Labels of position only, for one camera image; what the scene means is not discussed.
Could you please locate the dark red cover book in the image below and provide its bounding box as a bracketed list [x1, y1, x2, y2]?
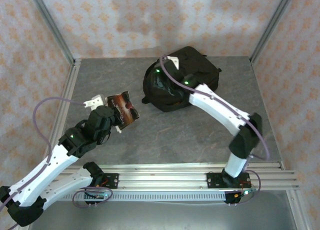
[106, 91, 140, 134]

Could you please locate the black fabric backpack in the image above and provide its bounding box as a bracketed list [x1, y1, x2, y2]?
[141, 46, 223, 113]

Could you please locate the aluminium frame post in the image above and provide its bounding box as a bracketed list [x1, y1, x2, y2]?
[249, 0, 298, 64]
[26, 0, 76, 66]

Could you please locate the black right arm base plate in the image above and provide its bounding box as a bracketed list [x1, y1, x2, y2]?
[206, 171, 252, 190]

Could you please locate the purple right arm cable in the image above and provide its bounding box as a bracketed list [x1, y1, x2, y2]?
[159, 54, 271, 171]

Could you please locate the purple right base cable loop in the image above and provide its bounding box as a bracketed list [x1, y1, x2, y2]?
[228, 169, 264, 206]

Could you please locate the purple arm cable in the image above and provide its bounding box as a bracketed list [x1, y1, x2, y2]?
[0, 96, 87, 230]
[159, 54, 271, 171]

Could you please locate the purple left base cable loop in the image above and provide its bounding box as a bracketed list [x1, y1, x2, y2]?
[71, 186, 113, 209]

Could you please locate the aluminium mounting rail beam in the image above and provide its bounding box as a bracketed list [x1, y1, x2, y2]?
[49, 162, 300, 192]

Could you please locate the aluminium side rail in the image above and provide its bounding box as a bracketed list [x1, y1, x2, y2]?
[46, 58, 82, 166]

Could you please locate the grey slotted cable duct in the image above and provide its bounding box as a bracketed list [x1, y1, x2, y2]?
[61, 191, 227, 203]

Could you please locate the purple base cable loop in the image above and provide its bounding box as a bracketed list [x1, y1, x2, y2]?
[71, 186, 113, 209]
[228, 169, 264, 206]

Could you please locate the grey metal shelf panel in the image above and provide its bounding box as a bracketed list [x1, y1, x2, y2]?
[27, 191, 301, 230]

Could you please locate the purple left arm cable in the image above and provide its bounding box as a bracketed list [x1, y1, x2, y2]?
[0, 96, 87, 230]

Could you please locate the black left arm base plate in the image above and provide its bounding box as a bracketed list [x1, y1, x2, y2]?
[82, 173, 120, 190]

